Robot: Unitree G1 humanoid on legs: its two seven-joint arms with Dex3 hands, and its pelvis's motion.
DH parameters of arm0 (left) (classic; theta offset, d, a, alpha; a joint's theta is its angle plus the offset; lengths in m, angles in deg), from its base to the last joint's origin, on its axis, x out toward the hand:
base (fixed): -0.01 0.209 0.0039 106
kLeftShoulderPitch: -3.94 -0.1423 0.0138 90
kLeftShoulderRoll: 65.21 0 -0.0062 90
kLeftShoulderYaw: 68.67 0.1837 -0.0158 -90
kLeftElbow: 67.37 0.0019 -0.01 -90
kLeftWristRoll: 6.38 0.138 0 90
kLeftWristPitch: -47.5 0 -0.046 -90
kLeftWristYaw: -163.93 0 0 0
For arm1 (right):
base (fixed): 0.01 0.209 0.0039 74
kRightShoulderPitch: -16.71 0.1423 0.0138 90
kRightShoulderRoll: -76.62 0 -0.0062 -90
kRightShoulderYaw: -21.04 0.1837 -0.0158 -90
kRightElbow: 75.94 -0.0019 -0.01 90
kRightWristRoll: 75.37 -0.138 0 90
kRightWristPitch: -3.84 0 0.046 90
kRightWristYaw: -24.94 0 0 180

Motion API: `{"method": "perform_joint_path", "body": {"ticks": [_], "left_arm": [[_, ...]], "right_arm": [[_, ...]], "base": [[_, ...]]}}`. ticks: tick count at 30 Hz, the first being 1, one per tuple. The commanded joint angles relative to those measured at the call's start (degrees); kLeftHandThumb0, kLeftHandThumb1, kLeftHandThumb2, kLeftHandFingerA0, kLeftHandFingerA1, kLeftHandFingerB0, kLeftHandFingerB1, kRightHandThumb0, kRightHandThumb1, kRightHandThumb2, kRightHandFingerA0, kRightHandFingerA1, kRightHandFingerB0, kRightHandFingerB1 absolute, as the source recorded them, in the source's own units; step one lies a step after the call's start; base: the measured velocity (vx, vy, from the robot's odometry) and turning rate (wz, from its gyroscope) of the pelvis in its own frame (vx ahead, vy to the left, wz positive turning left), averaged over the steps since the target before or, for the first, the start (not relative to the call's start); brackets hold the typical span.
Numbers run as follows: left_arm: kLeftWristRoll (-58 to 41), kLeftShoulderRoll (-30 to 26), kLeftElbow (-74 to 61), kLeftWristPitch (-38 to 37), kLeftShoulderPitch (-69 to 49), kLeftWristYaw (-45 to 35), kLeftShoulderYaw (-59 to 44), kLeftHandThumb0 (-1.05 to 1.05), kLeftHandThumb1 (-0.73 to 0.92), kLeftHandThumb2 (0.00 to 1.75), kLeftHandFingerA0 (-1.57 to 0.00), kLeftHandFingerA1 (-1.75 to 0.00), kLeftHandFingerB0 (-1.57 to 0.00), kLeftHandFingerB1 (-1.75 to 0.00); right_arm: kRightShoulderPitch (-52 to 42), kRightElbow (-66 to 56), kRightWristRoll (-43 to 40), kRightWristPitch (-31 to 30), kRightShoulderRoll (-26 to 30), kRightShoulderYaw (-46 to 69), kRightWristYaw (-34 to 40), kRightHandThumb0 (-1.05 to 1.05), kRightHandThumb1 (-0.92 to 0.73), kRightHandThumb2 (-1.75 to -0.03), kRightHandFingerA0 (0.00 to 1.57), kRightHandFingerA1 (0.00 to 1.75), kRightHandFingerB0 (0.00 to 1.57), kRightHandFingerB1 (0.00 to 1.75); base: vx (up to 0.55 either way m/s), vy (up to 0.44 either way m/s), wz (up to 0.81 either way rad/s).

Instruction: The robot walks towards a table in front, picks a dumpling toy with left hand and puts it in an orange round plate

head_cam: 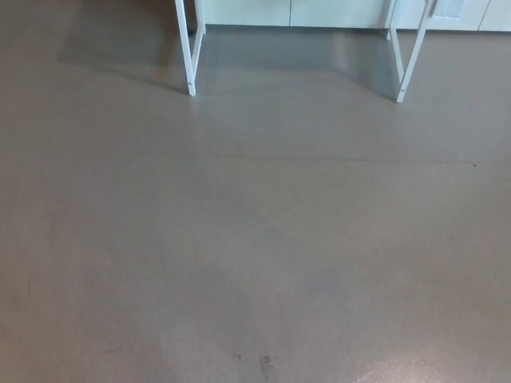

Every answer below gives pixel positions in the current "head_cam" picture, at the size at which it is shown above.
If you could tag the white metal table leg frame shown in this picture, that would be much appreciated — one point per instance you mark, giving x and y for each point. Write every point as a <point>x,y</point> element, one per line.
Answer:
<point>411,60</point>
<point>187,60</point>

